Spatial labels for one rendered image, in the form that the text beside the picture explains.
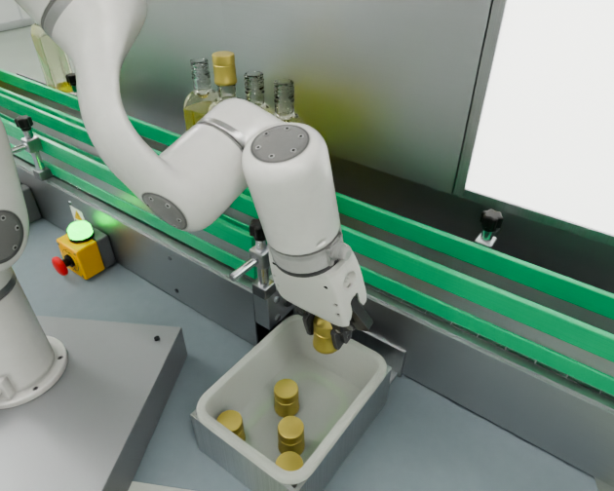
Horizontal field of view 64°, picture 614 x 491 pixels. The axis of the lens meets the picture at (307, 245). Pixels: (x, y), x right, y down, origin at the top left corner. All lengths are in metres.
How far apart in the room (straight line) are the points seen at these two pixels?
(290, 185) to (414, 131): 0.42
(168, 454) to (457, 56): 0.66
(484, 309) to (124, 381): 0.50
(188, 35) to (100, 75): 0.67
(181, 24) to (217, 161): 0.70
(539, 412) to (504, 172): 0.33
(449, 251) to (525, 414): 0.24
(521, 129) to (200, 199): 0.46
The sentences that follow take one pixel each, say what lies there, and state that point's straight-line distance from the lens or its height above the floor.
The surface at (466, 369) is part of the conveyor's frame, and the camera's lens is 0.73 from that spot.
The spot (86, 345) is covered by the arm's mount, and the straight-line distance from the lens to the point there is 0.82.
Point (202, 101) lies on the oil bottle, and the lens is 0.84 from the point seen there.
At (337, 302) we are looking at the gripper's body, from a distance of 0.51.
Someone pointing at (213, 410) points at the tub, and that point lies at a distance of 0.69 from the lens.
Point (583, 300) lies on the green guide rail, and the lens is 0.71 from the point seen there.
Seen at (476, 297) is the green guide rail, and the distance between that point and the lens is 0.67.
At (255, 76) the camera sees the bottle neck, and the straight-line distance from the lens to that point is 0.76.
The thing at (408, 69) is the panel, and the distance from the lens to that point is 0.76.
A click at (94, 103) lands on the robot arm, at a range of 0.43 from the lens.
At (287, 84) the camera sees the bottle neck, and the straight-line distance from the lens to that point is 0.73.
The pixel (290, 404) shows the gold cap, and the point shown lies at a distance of 0.70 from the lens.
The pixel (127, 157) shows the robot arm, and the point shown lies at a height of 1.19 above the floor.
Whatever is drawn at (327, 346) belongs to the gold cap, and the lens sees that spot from 0.63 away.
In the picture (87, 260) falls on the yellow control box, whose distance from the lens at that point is 1.01.
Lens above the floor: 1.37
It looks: 37 degrees down
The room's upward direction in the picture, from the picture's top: straight up
